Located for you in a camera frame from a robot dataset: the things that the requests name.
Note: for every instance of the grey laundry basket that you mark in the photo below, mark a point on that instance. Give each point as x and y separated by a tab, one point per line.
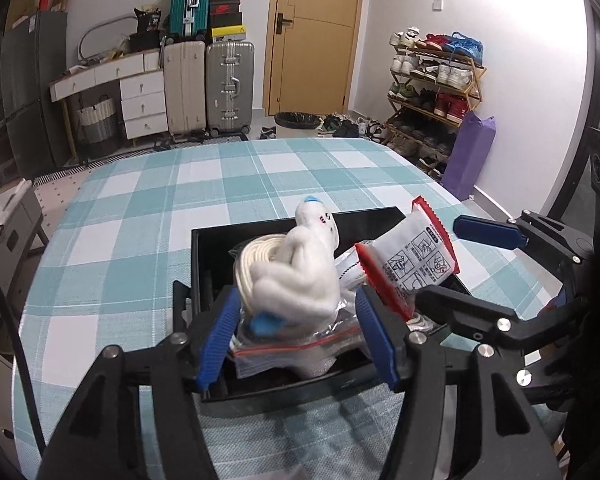
97	122

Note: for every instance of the black shoe box red logo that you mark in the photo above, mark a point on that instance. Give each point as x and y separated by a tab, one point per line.
224	8

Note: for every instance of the black trash bin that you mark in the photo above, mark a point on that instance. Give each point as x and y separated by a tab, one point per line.
297	121

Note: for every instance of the grey curved tube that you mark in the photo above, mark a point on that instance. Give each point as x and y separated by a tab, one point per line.
87	35

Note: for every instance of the pile of assorted shoes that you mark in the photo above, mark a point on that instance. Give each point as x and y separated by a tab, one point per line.
355	126

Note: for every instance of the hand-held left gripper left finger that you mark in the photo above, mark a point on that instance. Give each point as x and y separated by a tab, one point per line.
220	340

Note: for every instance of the silver suitcase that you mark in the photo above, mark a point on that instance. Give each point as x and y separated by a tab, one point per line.
229	85

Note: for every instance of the red white illustrated packet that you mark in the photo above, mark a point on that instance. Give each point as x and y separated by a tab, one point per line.
415	260

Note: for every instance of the black bag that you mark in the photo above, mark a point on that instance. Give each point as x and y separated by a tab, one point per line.
147	30

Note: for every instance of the teal checkered tablecloth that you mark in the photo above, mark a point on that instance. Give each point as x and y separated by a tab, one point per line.
155	210

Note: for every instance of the plain black shoe box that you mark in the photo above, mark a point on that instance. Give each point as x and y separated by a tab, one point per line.
226	20

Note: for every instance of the teal suitcase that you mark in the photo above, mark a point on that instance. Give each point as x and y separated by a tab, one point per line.
190	0

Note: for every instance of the white desk with drawers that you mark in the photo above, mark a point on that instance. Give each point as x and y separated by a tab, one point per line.
140	100

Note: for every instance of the wooden door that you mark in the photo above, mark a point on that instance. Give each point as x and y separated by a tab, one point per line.
315	60

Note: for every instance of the beige suitcase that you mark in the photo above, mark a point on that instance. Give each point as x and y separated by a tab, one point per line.
182	85

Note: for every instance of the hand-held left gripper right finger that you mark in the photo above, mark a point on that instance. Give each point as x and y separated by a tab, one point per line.
380	340

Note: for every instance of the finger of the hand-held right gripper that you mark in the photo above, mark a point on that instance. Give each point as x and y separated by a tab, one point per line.
485	232
460	310

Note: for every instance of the dark grey wardrobe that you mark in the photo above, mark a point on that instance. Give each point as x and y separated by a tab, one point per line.
30	85

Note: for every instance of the black storage box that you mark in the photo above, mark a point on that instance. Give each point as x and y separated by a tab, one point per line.
215	260

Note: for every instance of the white sock with blue trim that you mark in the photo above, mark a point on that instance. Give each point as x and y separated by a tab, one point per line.
310	270

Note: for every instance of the purple bag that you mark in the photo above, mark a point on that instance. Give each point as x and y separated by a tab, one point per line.
467	160

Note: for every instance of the wooden shoe rack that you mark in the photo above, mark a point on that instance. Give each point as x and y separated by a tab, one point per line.
430	105

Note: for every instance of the clear zip bag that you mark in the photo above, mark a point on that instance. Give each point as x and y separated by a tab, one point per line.
280	355

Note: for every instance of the grey side cabinet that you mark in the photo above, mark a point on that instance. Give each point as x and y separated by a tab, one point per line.
15	230

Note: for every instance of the yellow black shoe box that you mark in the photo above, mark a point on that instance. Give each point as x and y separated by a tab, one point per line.
228	34

